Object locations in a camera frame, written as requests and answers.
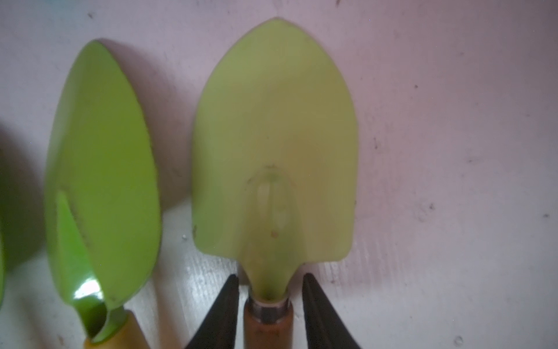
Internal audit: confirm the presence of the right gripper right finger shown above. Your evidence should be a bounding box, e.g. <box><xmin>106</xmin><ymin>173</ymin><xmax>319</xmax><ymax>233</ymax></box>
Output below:
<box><xmin>302</xmin><ymin>273</ymin><xmax>360</xmax><ymax>349</ymax></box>

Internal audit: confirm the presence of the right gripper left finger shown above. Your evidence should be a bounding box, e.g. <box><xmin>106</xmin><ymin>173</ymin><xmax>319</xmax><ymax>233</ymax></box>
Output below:
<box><xmin>185</xmin><ymin>274</ymin><xmax>240</xmax><ymax>349</ymax></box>

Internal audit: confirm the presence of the green plastic shovel yellow handle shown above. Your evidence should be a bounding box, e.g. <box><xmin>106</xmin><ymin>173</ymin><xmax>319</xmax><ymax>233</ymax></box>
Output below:
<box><xmin>0</xmin><ymin>236</ymin><xmax>6</xmax><ymax>305</ymax></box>

